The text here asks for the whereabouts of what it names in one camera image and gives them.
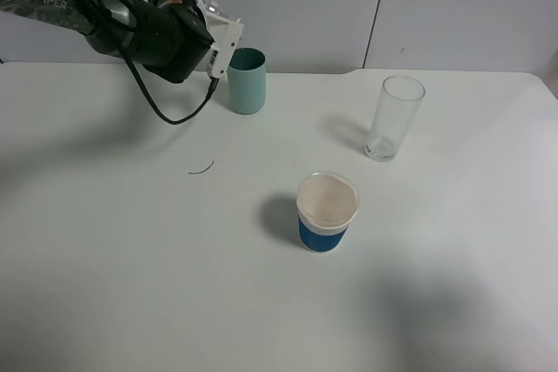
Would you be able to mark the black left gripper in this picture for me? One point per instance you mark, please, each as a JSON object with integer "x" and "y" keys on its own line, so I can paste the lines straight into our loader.
{"x": 171, "y": 38}

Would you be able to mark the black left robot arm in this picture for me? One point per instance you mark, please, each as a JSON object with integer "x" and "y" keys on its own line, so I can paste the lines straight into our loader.
{"x": 107, "y": 25}

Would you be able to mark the teal green cup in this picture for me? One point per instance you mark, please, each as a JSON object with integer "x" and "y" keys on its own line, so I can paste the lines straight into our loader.
{"x": 247, "y": 81}

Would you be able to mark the white paper cup blue sleeve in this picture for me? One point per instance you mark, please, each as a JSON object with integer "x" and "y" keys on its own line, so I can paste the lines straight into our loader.
{"x": 327, "y": 203}

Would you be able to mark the tall clear drinking glass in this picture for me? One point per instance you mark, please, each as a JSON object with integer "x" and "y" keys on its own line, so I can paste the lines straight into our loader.
{"x": 398, "y": 103}

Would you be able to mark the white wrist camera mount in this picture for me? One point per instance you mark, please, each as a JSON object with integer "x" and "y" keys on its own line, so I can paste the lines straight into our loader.
{"x": 226, "y": 32}

